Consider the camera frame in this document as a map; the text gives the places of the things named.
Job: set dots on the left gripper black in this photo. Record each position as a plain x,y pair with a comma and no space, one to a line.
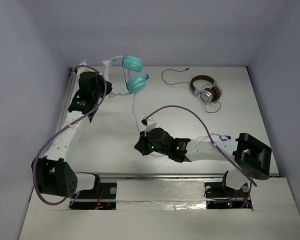
81,106

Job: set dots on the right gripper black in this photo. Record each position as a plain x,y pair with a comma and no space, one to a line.
142,144

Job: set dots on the teal cat-ear headphones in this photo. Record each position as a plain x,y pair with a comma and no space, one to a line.
133,84

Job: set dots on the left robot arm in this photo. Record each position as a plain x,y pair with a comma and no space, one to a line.
51,174

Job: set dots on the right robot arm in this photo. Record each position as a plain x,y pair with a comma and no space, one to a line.
251,159

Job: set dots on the brown silver headphones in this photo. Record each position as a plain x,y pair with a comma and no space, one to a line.
213,93

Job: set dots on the white foam board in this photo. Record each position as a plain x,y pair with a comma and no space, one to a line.
274,217

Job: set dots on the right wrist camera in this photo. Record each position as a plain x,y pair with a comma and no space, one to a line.
150,123

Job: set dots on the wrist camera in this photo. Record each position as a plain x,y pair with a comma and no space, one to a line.
84,67
150,123

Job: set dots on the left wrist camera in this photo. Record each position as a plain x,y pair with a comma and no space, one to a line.
84,67

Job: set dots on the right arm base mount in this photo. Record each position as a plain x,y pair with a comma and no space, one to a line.
221,197

